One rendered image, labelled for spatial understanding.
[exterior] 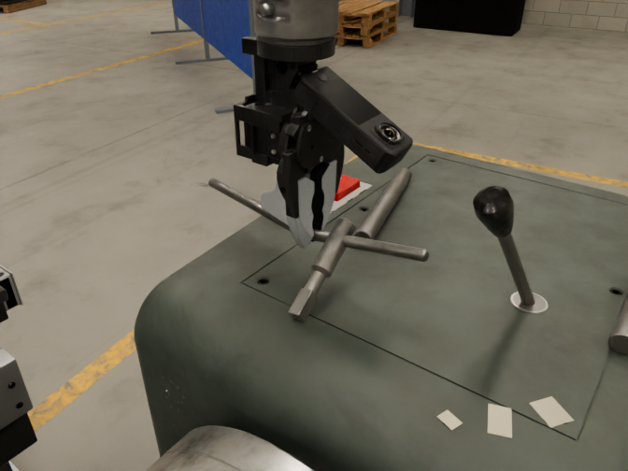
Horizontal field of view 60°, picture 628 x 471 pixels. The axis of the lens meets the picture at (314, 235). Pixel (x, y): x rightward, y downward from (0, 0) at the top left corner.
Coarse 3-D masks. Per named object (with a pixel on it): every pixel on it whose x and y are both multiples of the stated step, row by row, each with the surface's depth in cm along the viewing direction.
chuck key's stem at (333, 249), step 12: (336, 228) 56; (348, 228) 56; (336, 240) 55; (324, 252) 55; (336, 252) 55; (312, 264) 55; (324, 264) 54; (336, 264) 55; (312, 276) 54; (324, 276) 55; (312, 288) 54; (300, 300) 53; (312, 300) 53; (300, 312) 52
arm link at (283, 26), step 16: (256, 0) 46; (272, 0) 45; (288, 0) 44; (304, 0) 45; (320, 0) 45; (336, 0) 47; (256, 16) 47; (272, 16) 46; (288, 16) 45; (304, 16) 45; (320, 16) 46; (336, 16) 48; (256, 32) 48; (272, 32) 46; (288, 32) 46; (304, 32) 46; (320, 32) 46; (336, 32) 48
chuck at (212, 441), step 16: (192, 432) 50; (208, 432) 47; (224, 432) 46; (240, 432) 45; (176, 448) 48; (192, 448) 46; (208, 448) 45; (224, 448) 44; (240, 448) 44; (256, 448) 43; (272, 448) 43; (240, 464) 42; (256, 464) 42; (272, 464) 42; (288, 464) 42; (304, 464) 42
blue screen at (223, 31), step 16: (176, 0) 791; (192, 0) 690; (208, 0) 607; (224, 0) 546; (240, 0) 495; (176, 16) 826; (192, 16) 709; (208, 16) 622; (224, 16) 558; (240, 16) 505; (160, 32) 828; (176, 32) 836; (208, 32) 638; (224, 32) 570; (240, 32) 515; (208, 48) 669; (224, 48) 583; (240, 48) 526; (240, 64) 538; (224, 112) 504
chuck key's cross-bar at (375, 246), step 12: (216, 180) 71; (228, 192) 69; (252, 204) 65; (264, 216) 64; (288, 228) 61; (324, 240) 57; (348, 240) 55; (360, 240) 55; (372, 240) 54; (384, 252) 53; (396, 252) 52; (408, 252) 51; (420, 252) 50
